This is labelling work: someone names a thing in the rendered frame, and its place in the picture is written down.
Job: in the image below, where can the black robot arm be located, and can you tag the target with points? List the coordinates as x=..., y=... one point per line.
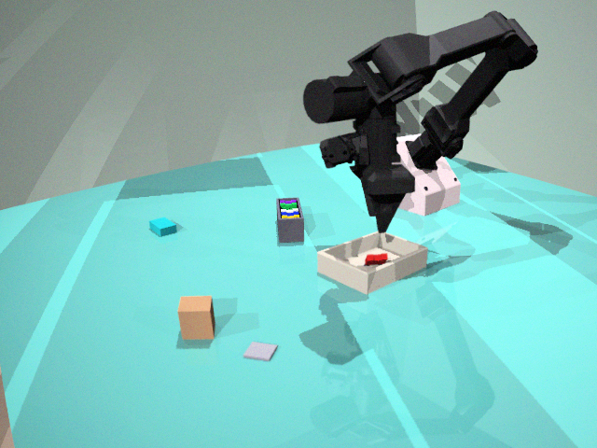
x=406, y=63

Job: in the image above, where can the tan cube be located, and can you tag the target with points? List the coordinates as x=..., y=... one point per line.
x=196, y=317

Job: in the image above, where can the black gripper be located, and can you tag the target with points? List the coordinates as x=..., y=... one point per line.
x=384, y=184

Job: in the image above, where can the small teal block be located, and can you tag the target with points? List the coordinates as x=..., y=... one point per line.
x=162, y=226

